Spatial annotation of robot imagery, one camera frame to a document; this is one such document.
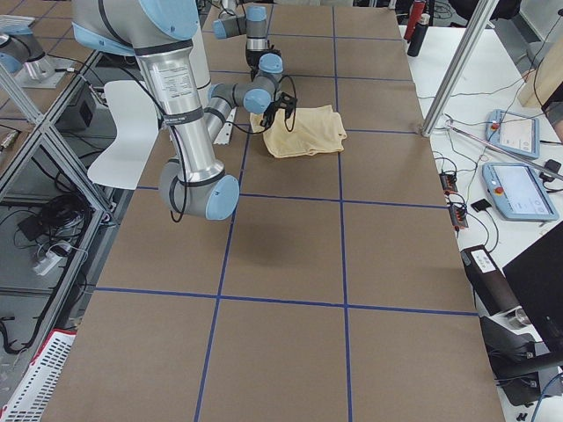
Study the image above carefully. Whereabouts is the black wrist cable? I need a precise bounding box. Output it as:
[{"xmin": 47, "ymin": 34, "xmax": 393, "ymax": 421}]
[{"xmin": 169, "ymin": 74, "xmax": 298, "ymax": 223}]

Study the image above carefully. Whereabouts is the blue teach pendant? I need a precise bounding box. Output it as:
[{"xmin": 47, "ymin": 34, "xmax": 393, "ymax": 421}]
[
  {"xmin": 482, "ymin": 163, "xmax": 559, "ymax": 222},
  {"xmin": 486, "ymin": 109, "xmax": 540, "ymax": 159}
]

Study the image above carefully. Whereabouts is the black water bottle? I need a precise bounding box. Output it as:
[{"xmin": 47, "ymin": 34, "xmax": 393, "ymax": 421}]
[{"xmin": 406, "ymin": 13, "xmax": 430, "ymax": 57}]

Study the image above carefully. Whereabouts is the beige long-sleeve printed shirt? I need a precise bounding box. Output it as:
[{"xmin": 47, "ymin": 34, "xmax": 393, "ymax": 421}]
[{"xmin": 262, "ymin": 105, "xmax": 347, "ymax": 158}]

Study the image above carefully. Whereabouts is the aluminium frame post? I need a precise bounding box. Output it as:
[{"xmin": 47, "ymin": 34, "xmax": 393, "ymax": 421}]
[{"xmin": 420, "ymin": 0, "xmax": 499, "ymax": 137}]

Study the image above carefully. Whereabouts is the far blue teach pendant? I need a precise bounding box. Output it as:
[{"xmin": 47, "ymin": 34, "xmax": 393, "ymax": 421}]
[{"xmin": 486, "ymin": 109, "xmax": 540, "ymax": 159}]

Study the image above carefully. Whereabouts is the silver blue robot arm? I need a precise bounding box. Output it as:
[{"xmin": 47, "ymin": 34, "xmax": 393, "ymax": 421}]
[
  {"xmin": 72, "ymin": 1, "xmax": 297, "ymax": 221},
  {"xmin": 212, "ymin": 5, "xmax": 281, "ymax": 80}
]

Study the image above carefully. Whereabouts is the red water bottle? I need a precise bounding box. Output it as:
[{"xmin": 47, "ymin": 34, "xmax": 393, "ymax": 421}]
[{"xmin": 404, "ymin": 0, "xmax": 426, "ymax": 42}]

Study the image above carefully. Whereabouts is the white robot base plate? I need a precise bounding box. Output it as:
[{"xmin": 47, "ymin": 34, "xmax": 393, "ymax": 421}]
[{"xmin": 214, "ymin": 108, "xmax": 237, "ymax": 145}]

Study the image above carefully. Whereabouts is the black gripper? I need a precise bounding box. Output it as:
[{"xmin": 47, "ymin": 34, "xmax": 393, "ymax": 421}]
[
  {"xmin": 245, "ymin": 38, "xmax": 282, "ymax": 79},
  {"xmin": 260, "ymin": 92, "xmax": 296, "ymax": 128}
]

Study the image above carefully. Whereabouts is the metal rod with green tip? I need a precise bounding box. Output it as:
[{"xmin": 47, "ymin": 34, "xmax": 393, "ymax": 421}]
[{"xmin": 445, "ymin": 118, "xmax": 562, "ymax": 180}]

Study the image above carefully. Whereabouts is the near blue teach pendant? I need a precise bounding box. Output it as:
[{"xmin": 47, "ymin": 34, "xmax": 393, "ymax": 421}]
[{"xmin": 482, "ymin": 163, "xmax": 559, "ymax": 222}]

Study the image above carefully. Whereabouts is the white perforated basket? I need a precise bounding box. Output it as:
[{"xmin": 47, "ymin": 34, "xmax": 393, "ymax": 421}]
[{"xmin": 1, "ymin": 329, "xmax": 77, "ymax": 422}]

